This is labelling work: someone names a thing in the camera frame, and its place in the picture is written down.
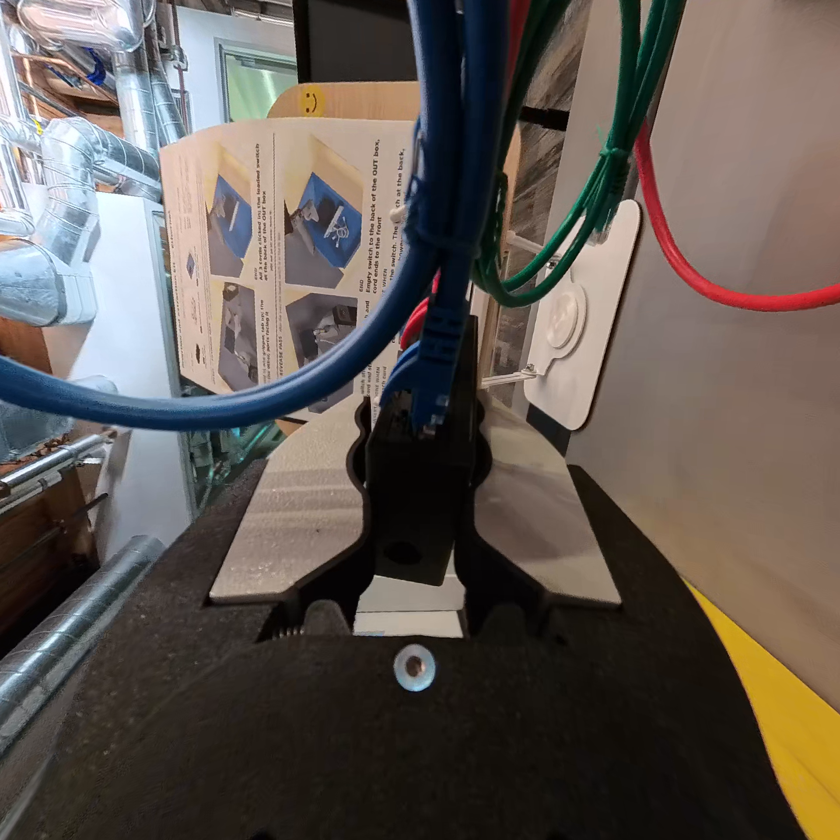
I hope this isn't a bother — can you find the yellow plastic bin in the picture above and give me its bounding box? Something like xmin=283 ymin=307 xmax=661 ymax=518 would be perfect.
xmin=682 ymin=577 xmax=840 ymax=840

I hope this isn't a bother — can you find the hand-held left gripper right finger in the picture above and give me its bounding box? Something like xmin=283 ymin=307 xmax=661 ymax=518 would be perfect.
xmin=458 ymin=395 xmax=622 ymax=622

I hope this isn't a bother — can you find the green ethernet cable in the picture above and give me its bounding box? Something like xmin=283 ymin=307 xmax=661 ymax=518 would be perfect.
xmin=472 ymin=0 xmax=686 ymax=309

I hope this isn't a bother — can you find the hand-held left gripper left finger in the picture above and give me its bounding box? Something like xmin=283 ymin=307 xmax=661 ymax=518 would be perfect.
xmin=210 ymin=398 xmax=376 ymax=624

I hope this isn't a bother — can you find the printed instruction poster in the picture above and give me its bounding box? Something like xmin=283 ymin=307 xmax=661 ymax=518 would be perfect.
xmin=159 ymin=118 xmax=460 ymax=424

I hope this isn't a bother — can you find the black ethernet switch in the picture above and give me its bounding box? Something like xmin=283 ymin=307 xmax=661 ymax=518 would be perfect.
xmin=364 ymin=315 xmax=480 ymax=587

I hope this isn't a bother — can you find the silver spiral ventilation duct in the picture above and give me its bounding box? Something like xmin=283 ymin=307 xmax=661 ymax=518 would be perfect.
xmin=0 ymin=535 xmax=166 ymax=756

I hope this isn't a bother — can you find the blue ethernet cable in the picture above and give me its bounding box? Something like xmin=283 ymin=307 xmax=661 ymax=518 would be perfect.
xmin=0 ymin=0 xmax=511 ymax=439

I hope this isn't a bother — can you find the red ethernet cable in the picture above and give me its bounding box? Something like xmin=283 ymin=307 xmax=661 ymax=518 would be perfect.
xmin=397 ymin=0 xmax=840 ymax=349

